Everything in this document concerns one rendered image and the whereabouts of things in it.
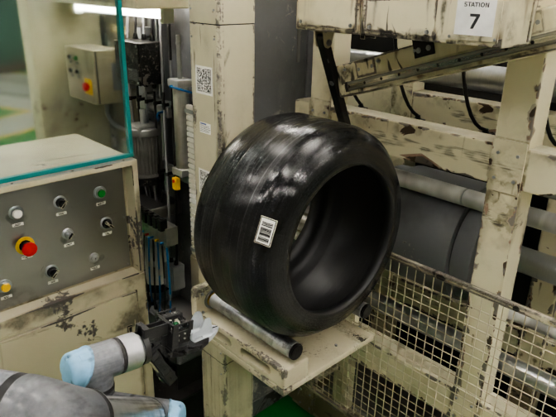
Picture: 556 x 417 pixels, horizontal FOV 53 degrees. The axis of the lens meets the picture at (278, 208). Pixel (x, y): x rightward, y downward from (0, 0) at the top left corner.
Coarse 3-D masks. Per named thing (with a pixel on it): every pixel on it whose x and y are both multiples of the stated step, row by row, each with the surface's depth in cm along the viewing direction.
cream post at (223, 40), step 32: (192, 0) 146; (224, 0) 140; (192, 32) 149; (224, 32) 143; (192, 64) 153; (224, 64) 146; (192, 96) 157; (224, 96) 149; (224, 128) 152; (224, 384) 183; (224, 416) 188
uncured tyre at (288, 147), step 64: (256, 128) 137; (320, 128) 131; (256, 192) 123; (320, 192) 170; (384, 192) 148; (256, 256) 123; (320, 256) 173; (384, 256) 153; (256, 320) 135; (320, 320) 141
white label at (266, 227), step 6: (264, 216) 121; (264, 222) 121; (270, 222) 120; (276, 222) 120; (258, 228) 121; (264, 228) 121; (270, 228) 120; (258, 234) 121; (264, 234) 121; (270, 234) 120; (258, 240) 121; (264, 240) 121; (270, 240) 120; (270, 246) 120
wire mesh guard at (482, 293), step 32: (480, 288) 153; (352, 320) 191; (384, 320) 180; (480, 320) 155; (512, 320) 147; (544, 320) 140; (352, 416) 202; (384, 416) 192; (448, 416) 171; (480, 416) 163; (512, 416) 154
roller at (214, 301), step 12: (216, 300) 160; (228, 312) 156; (240, 312) 154; (240, 324) 153; (252, 324) 149; (264, 336) 146; (276, 336) 144; (288, 336) 144; (276, 348) 143; (288, 348) 140; (300, 348) 141
